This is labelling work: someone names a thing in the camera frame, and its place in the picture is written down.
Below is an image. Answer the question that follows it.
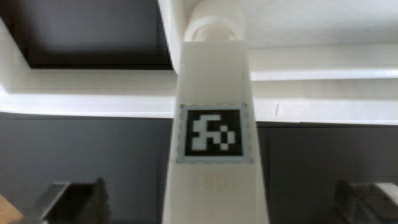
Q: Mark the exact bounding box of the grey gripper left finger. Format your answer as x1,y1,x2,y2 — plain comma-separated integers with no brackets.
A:
23,178,111,224

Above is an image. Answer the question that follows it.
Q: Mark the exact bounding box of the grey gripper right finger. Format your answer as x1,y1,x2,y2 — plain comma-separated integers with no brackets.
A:
332,181,398,224

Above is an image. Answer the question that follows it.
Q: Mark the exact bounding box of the white desk leg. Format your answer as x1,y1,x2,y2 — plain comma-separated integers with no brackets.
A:
161,40,270,224

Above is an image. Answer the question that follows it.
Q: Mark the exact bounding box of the white desk tabletop tray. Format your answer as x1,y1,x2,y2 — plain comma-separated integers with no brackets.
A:
156,0,398,81

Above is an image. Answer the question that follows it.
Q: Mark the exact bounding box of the white fence front bar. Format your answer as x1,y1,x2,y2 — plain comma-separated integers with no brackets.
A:
0,67,398,125

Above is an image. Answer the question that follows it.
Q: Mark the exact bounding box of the white fence bar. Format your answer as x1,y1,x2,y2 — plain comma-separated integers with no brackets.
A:
0,19,30,96
0,67,398,125

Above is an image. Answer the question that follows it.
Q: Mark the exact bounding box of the white fence left bar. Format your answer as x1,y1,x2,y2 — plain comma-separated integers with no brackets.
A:
0,19,30,96

